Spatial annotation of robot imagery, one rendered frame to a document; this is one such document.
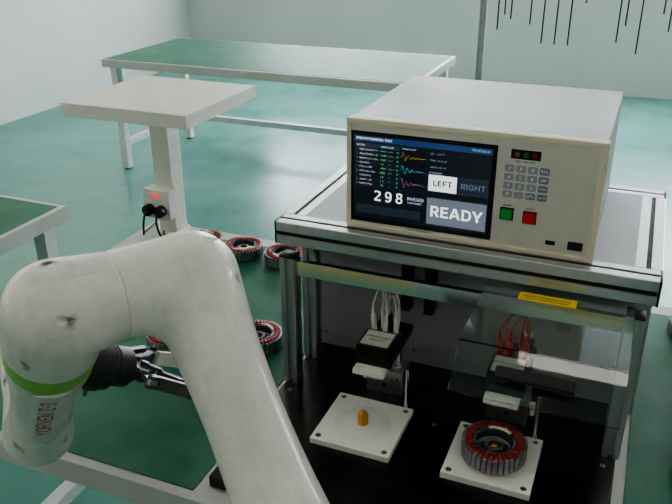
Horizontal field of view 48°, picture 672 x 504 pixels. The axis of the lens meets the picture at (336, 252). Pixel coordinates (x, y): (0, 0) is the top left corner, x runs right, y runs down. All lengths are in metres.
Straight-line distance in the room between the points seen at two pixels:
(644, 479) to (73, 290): 1.01
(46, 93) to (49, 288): 6.39
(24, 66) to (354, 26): 3.23
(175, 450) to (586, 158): 0.88
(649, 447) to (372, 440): 0.51
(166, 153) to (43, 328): 1.42
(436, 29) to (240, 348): 7.03
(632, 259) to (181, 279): 0.77
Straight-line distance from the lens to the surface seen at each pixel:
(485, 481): 1.33
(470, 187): 1.30
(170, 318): 0.91
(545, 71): 7.67
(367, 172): 1.34
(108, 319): 0.89
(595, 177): 1.26
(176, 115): 1.84
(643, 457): 1.51
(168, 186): 2.27
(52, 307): 0.87
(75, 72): 7.50
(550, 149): 1.25
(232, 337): 0.90
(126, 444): 1.49
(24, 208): 2.68
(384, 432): 1.41
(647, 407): 1.64
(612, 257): 1.35
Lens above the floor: 1.66
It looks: 25 degrees down
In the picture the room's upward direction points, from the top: straight up
